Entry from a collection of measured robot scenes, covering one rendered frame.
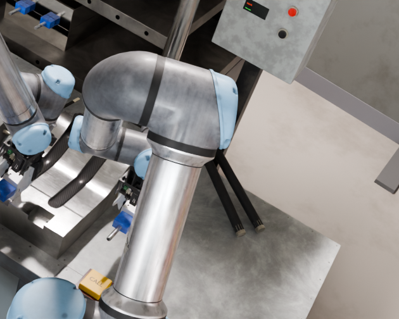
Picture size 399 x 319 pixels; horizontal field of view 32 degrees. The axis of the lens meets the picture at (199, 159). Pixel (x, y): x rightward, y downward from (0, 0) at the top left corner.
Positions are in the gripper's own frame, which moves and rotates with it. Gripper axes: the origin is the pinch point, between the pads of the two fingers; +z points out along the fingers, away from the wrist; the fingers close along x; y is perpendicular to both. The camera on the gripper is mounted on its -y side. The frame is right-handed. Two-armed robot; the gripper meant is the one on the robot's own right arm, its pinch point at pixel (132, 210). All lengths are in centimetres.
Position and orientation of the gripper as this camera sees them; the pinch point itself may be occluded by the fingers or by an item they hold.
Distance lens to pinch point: 178.5
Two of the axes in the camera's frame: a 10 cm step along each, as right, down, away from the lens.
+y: -4.3, 4.8, -7.7
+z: -3.0, 7.2, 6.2
